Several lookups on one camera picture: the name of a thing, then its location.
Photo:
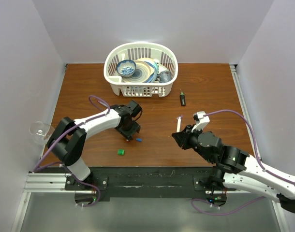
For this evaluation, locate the blue white porcelain bowl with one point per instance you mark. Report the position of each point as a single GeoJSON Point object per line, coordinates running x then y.
{"type": "Point", "coordinates": [126, 68]}

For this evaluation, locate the black green highlighter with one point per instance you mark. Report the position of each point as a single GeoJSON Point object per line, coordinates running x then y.
{"type": "Point", "coordinates": [182, 99]}

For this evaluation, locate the blue rimmed plate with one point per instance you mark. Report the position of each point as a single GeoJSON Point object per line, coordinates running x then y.
{"type": "Point", "coordinates": [155, 67]}

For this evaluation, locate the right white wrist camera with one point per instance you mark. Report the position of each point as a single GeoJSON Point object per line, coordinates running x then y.
{"type": "Point", "coordinates": [201, 121]}

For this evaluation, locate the clear wine glass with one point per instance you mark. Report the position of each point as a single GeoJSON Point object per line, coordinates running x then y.
{"type": "Point", "coordinates": [41, 132]}

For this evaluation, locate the white blue marker pen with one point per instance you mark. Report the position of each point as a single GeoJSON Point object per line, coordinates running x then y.
{"type": "Point", "coordinates": [178, 123]}

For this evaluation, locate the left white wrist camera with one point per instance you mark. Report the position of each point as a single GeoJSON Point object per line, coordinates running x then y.
{"type": "Point", "coordinates": [134, 108]}

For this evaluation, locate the green pen cap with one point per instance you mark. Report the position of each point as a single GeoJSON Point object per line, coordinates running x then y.
{"type": "Point", "coordinates": [121, 152]}

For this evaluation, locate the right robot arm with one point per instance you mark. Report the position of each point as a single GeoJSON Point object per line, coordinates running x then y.
{"type": "Point", "coordinates": [236, 169]}

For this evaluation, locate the grey patterned mug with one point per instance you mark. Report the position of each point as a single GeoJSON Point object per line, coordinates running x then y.
{"type": "Point", "coordinates": [164, 77]}

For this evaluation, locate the white plastic dish basket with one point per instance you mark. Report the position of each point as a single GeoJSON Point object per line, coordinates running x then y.
{"type": "Point", "coordinates": [138, 51]}

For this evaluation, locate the aluminium frame rail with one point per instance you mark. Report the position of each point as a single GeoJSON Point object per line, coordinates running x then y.
{"type": "Point", "coordinates": [243, 104]}

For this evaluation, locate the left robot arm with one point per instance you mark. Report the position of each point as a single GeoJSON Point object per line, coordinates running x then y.
{"type": "Point", "coordinates": [68, 139]}

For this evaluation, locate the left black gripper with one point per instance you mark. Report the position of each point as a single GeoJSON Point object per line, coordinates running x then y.
{"type": "Point", "coordinates": [135, 127]}

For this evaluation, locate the beige swirl plate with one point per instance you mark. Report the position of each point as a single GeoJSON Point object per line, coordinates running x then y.
{"type": "Point", "coordinates": [141, 74]}

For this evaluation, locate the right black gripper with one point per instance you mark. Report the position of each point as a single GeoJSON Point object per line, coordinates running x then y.
{"type": "Point", "coordinates": [182, 137]}

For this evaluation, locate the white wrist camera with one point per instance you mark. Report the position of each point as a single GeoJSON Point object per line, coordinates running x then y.
{"type": "Point", "coordinates": [201, 121]}
{"type": "Point", "coordinates": [134, 108]}

